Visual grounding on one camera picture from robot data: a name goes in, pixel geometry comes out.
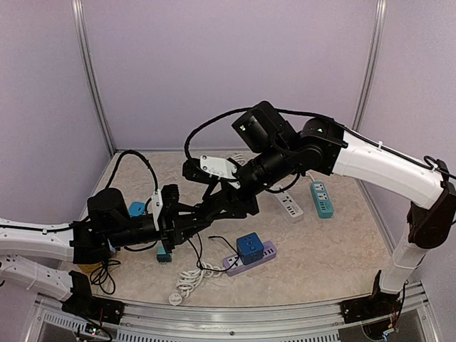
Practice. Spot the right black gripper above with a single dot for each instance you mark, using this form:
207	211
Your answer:
231	199

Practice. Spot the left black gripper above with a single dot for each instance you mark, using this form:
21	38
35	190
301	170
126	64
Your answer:
181	223

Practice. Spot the black charger with cable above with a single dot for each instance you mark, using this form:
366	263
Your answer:
210	251

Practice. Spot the teal charger with cable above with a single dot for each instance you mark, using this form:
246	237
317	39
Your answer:
162	256

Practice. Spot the light blue charger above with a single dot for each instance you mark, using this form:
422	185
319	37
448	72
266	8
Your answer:
136	209

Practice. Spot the blue cube socket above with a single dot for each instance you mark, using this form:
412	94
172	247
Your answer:
250	248

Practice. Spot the purple power strip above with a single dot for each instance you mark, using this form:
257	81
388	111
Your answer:
188	281

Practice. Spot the white power strip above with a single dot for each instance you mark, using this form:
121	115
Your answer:
284	201

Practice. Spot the yellow cube socket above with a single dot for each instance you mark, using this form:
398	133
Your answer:
88	268

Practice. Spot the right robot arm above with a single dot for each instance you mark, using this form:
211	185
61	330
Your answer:
330	148

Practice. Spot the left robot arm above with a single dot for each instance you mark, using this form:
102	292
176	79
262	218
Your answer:
108	227

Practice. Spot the teal power strip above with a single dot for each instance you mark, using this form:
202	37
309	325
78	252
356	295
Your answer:
321	199

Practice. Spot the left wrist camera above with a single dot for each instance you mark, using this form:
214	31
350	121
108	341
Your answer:
161	200

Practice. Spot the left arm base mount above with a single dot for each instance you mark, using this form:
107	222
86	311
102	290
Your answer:
96	309

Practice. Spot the front aluminium rail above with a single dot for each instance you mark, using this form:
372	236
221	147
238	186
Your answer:
319	321

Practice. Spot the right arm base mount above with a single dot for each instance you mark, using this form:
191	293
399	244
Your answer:
368	307

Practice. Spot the left aluminium frame post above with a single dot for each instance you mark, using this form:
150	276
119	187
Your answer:
90	76

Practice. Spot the aluminium frame post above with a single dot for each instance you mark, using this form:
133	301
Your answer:
90	76
371	63

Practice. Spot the right aluminium frame post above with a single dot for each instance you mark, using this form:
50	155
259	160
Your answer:
371	63

